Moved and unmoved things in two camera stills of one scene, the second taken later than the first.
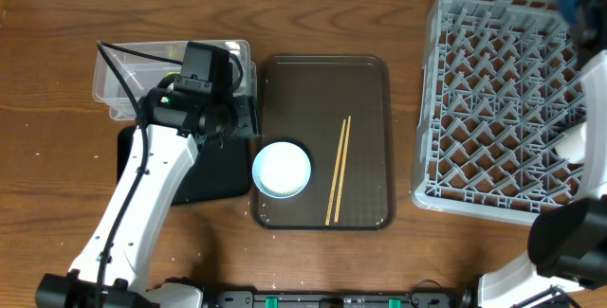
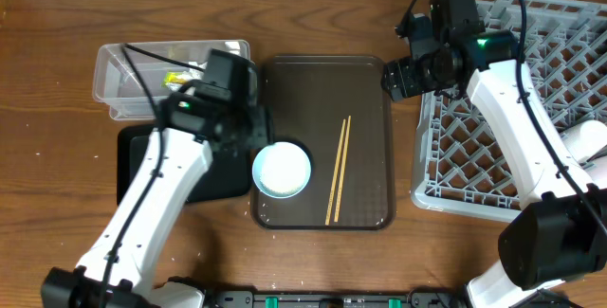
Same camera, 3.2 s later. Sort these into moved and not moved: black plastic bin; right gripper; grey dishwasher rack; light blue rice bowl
Moved: right gripper
Not moved: light blue rice bowl; grey dishwasher rack; black plastic bin
